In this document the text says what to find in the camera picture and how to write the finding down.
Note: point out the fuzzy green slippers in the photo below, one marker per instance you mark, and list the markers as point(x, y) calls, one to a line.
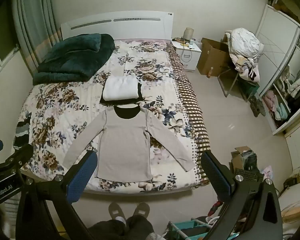
point(257, 106)

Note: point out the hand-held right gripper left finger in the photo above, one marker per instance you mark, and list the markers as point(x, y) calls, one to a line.
point(81, 177)

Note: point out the white headboard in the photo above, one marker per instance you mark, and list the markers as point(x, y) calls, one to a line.
point(115, 27)

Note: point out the black grey striped cloth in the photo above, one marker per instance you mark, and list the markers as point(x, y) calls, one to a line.
point(21, 132)

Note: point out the teal storage rack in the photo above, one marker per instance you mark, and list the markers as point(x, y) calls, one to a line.
point(187, 228)

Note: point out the metal frame chair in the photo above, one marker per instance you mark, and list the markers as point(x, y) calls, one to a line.
point(250, 86)

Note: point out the pink bag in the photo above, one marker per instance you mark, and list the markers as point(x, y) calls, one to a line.
point(268, 173)

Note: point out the yellow item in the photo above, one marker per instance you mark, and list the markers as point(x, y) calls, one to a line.
point(185, 44)

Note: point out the white wardrobe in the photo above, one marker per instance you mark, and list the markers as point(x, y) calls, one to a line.
point(272, 52)

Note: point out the black white striped garment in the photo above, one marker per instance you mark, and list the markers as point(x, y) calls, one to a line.
point(252, 73)

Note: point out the window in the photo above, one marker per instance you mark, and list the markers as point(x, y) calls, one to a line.
point(0, 42)

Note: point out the small brown bottle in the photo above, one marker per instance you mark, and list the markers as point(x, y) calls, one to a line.
point(210, 73)

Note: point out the large cardboard box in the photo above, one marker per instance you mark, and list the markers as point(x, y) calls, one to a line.
point(212, 55)

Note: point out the grey slipper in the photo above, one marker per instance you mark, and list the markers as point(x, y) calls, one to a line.
point(116, 212)
point(141, 211)

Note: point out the white cabinet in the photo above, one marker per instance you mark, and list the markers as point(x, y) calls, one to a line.
point(298, 150)

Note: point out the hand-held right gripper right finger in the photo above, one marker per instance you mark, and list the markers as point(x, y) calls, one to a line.
point(215, 177)

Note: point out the grey green curtain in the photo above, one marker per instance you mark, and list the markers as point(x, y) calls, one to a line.
point(35, 25)

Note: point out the person's left leg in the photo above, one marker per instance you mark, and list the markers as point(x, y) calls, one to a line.
point(107, 231)

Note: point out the pink folded clothes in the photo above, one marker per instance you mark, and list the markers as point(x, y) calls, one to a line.
point(270, 99)

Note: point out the small open cardboard box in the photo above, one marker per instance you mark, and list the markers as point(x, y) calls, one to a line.
point(241, 158)

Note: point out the bed with floral sheet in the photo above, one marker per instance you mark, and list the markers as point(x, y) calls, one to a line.
point(72, 105)

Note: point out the dark green folded blanket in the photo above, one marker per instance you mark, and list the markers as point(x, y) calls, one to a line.
point(72, 60)

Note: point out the white folded garment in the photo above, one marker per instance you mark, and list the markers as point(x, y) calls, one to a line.
point(120, 87)

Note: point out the beige table lamp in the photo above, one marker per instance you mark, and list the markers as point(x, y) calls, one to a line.
point(188, 33)

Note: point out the black folded garment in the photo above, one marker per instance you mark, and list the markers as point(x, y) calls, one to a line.
point(140, 92)

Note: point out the person's leg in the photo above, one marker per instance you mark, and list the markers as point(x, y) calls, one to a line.
point(140, 230)
point(107, 231)

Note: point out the grey long-sleeve shirt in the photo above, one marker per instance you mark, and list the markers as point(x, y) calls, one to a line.
point(125, 142)

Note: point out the black keyboard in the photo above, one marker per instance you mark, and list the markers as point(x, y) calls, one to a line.
point(248, 175)

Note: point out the red item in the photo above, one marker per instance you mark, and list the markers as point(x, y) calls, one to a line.
point(214, 207)

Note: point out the white puffer jacket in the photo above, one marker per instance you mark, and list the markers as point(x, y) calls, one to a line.
point(245, 42)

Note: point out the person's right leg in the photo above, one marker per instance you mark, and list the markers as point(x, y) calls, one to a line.
point(140, 230)

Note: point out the white nightstand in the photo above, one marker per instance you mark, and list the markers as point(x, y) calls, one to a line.
point(188, 55)

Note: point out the brown plush items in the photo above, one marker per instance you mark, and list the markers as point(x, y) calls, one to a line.
point(288, 8)

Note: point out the teal folded clothes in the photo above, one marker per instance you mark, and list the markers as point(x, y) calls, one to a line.
point(282, 110)

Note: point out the dark box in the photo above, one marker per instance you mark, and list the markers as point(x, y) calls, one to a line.
point(273, 0)

